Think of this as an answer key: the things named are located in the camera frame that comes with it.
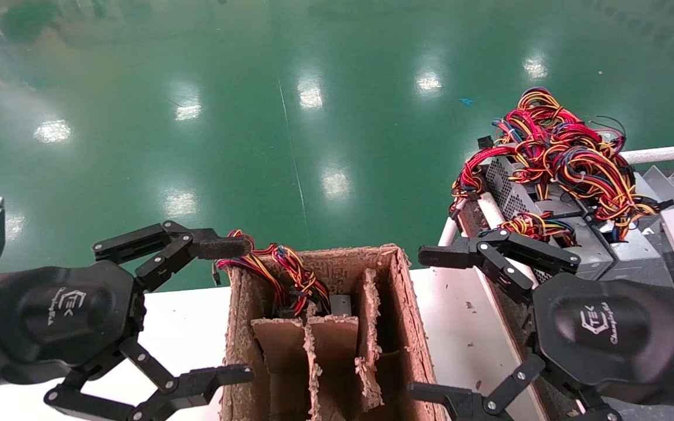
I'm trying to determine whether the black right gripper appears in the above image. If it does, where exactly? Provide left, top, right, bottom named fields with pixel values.
left=409, top=228, right=674, bottom=421

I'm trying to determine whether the dark grey power supply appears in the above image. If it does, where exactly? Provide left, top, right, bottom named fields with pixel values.
left=492, top=87, right=629, bottom=202

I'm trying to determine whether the silver mesh power supply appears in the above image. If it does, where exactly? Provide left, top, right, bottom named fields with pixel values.
left=450, top=145, right=551, bottom=220

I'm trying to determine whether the white pipe stub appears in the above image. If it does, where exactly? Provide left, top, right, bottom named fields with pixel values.
left=438, top=218, right=460, bottom=245

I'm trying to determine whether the dark conveyor belt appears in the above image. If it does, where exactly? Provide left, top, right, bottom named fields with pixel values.
left=457, top=202, right=583, bottom=421

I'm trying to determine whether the light grey power supply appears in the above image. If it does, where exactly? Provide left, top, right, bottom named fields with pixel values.
left=477, top=199, right=615, bottom=280

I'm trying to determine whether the short white rail pipe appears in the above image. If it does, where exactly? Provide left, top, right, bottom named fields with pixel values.
left=480, top=192, right=539, bottom=287

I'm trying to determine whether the brown cardboard divider box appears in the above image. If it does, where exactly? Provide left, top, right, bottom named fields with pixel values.
left=218, top=243, right=446, bottom=421

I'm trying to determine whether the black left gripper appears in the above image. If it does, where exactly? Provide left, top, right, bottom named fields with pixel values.
left=0, top=220, right=255, bottom=421

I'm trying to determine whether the long white rail pipe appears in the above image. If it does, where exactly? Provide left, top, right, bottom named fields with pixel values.
left=621, top=142, right=674, bottom=165

